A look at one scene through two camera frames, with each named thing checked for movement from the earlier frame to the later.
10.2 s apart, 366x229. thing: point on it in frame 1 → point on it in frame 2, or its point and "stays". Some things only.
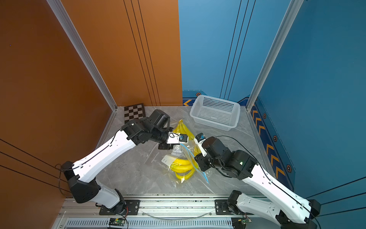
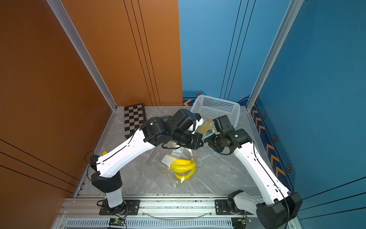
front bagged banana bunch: x=184 y=169 stays
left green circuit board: x=117 y=222 stays
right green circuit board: x=240 y=223 stays
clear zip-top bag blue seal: x=182 y=164 → x=206 y=129
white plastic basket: x=215 y=113 stays
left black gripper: x=167 y=146 → x=197 y=137
